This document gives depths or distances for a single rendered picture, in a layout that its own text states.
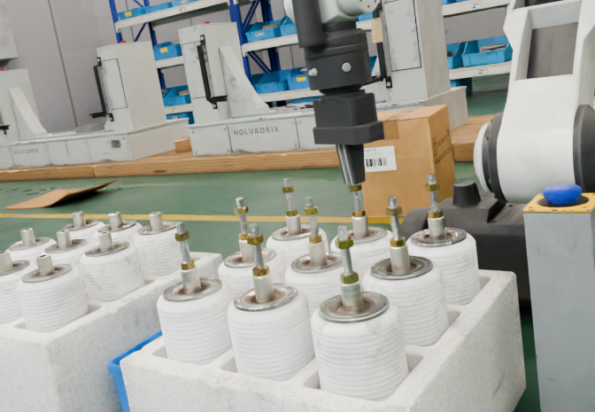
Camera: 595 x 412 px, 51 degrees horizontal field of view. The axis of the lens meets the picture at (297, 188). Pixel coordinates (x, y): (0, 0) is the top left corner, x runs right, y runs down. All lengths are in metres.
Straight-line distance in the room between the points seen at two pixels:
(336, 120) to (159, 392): 0.42
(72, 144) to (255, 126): 1.57
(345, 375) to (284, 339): 0.09
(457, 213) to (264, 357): 0.56
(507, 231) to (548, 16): 0.36
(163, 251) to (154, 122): 3.05
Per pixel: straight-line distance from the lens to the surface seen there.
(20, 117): 5.18
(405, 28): 2.88
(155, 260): 1.16
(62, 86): 8.21
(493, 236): 1.12
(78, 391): 1.03
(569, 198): 0.74
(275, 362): 0.72
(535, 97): 1.00
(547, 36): 1.13
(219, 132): 3.47
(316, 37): 0.82
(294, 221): 0.97
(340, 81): 0.84
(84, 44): 8.51
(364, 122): 0.85
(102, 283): 1.09
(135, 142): 4.05
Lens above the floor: 0.51
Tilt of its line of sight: 11 degrees down
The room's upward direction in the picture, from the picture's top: 9 degrees counter-clockwise
